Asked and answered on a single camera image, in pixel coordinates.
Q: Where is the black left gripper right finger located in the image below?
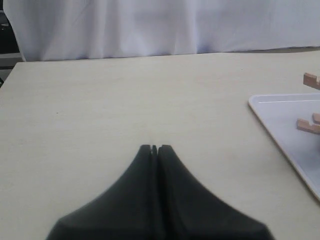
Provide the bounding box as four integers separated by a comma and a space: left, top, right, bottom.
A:
157, 145, 274, 240

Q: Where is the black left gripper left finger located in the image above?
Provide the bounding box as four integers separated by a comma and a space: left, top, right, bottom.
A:
47, 145, 167, 240

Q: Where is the white plastic tray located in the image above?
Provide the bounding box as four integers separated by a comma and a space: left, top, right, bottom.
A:
248, 93, 320, 199

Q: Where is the dark background equipment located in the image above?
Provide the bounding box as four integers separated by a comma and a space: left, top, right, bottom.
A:
0, 9, 23, 87

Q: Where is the white backdrop curtain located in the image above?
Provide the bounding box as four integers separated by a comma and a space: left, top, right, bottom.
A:
3, 0, 320, 61

